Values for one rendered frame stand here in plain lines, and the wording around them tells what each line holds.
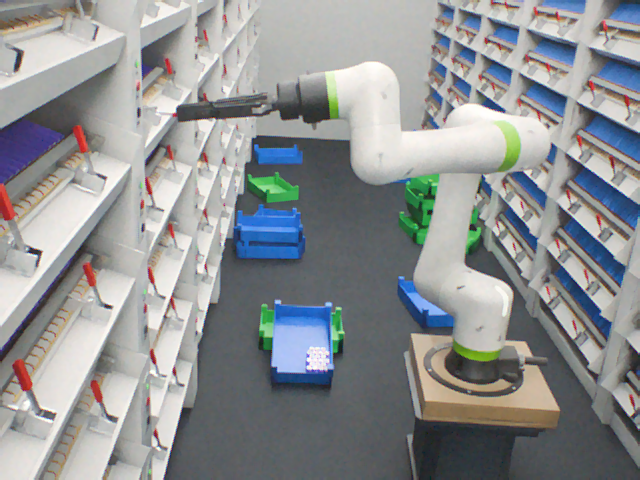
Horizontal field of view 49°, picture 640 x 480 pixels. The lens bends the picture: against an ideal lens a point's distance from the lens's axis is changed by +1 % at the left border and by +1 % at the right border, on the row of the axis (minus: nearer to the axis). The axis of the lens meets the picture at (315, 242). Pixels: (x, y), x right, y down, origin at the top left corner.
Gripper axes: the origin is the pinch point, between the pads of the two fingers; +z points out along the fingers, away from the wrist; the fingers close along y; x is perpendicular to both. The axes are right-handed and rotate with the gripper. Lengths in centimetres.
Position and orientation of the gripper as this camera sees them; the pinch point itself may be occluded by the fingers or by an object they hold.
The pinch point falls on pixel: (195, 111)
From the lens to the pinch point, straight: 141.2
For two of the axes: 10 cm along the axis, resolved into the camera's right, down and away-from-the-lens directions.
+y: -0.3, -3.7, 9.3
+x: -1.1, -9.2, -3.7
